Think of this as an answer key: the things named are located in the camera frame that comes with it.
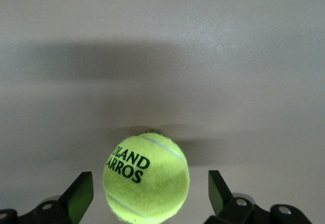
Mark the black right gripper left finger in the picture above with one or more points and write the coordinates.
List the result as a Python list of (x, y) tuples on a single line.
[(61, 208)]

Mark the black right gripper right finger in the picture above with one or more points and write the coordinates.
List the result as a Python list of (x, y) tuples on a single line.
[(236, 211)]

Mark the yellow tennis ball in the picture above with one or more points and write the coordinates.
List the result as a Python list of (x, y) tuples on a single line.
[(152, 188)]

